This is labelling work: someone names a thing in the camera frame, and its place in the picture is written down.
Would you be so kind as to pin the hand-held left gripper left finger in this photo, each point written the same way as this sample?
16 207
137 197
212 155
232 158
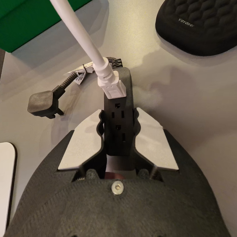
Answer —
81 148

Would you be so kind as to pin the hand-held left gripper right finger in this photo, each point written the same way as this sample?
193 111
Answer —
153 148

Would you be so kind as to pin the black power strip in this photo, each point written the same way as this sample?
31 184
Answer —
111 146

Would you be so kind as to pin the white power plug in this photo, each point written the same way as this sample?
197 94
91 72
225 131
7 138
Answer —
115 92

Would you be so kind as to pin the black flat plug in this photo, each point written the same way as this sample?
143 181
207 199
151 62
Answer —
40 103

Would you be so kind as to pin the white flat pad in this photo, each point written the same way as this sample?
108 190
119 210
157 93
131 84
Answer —
6 175

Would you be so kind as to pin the black wrist rest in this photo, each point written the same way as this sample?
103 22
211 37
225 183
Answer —
203 27

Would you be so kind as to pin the green box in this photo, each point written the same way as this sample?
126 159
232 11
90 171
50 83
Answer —
27 22

